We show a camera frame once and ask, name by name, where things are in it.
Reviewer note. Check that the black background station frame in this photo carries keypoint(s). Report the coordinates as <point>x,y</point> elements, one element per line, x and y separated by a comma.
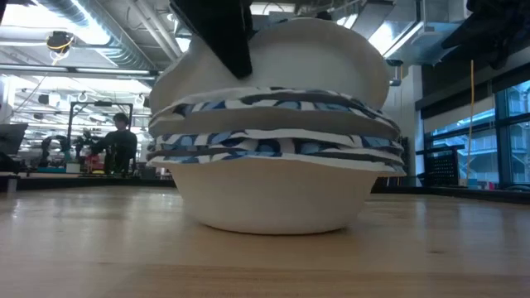
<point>99,104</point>

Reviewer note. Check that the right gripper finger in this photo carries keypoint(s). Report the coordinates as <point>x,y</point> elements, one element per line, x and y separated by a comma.
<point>459,39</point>

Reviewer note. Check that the black perforated panel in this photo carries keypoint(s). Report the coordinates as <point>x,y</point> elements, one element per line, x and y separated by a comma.
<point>445,165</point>

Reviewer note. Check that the blue patterned white paper bowl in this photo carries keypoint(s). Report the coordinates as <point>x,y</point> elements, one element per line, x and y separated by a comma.
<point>265,145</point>
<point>290,134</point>
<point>310,62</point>
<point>248,155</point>
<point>269,120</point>
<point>269,198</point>

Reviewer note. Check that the rectangular silver duct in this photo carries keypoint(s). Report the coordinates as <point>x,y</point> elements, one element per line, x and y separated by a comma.
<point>389,29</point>

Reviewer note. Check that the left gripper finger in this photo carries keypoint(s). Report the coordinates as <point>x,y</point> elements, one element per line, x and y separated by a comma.
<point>223,29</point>

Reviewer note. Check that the black background robot arm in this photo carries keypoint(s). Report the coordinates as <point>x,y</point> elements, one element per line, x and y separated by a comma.
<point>54,145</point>

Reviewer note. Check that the long ceiling light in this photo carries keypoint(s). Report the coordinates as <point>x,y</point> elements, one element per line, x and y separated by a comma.
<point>83,70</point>

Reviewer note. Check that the person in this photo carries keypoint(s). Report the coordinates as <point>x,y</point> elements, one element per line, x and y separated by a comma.
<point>120,145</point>

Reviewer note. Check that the black ceiling dome camera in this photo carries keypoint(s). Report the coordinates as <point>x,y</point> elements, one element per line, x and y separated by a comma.
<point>60,41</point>

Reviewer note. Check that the black monitor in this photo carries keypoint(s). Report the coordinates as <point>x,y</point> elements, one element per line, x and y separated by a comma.
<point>12,138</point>

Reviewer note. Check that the corrugated silver duct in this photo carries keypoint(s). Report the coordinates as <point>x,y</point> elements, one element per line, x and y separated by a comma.
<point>103,37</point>

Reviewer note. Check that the wall security camera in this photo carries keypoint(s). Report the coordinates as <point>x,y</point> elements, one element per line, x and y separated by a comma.
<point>394,70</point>

